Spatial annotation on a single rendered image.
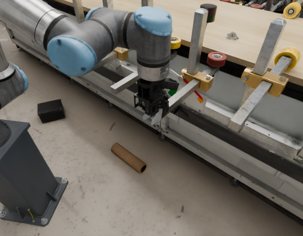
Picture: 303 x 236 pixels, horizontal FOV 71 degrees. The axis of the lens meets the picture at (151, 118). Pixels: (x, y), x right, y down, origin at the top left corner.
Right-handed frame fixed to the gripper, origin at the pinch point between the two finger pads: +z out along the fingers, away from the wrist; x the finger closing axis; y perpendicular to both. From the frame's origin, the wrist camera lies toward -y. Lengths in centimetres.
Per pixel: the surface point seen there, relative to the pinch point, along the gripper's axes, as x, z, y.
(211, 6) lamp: -2.9, -29.5, -33.7
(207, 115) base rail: 7.8, 12.5, -27.2
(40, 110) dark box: -128, 71, -1
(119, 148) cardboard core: -50, 75, -18
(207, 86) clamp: 4.9, -2.0, -26.9
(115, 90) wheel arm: -23.5, -0.8, -1.9
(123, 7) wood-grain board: -81, -7, -63
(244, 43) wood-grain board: 4, -7, -63
